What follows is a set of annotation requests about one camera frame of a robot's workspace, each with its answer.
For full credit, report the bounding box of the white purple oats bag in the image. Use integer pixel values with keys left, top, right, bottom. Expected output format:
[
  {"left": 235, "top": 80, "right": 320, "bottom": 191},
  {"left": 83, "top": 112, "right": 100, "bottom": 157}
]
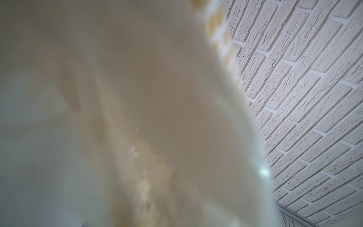
[{"left": 1, "top": 1, "right": 278, "bottom": 227}]

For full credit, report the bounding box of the right corner aluminium post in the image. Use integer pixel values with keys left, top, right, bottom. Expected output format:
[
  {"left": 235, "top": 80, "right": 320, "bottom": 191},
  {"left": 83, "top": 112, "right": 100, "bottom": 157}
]
[{"left": 275, "top": 202, "right": 319, "bottom": 227}]

